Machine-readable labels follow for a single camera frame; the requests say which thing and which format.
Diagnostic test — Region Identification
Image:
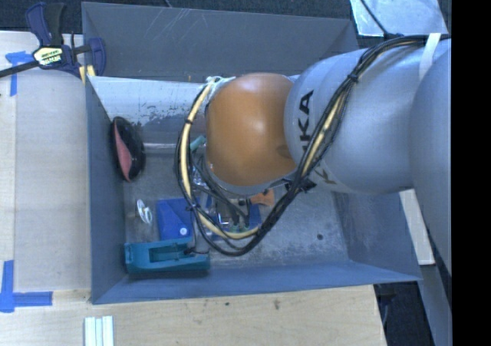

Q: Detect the small orange object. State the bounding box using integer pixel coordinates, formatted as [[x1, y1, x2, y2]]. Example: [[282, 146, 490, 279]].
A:
[[252, 188, 276, 208]]

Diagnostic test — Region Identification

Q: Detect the blue box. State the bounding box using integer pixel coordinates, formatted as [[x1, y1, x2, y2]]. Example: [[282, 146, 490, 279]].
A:
[[155, 197, 194, 242]]

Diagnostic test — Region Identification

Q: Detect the small teal green object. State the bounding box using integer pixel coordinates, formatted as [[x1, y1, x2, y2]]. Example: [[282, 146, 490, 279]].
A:
[[189, 134, 207, 153]]

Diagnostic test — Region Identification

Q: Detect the black and red oval object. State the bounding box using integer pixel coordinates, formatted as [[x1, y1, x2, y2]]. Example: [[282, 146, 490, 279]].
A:
[[110, 115, 147, 183]]

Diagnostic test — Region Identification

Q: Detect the grey metal bin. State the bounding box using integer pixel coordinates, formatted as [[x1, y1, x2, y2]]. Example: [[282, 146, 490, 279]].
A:
[[81, 1, 423, 305]]

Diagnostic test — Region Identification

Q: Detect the pale wood board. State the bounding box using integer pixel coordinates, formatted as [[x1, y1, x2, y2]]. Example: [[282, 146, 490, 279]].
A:
[[14, 67, 93, 294]]

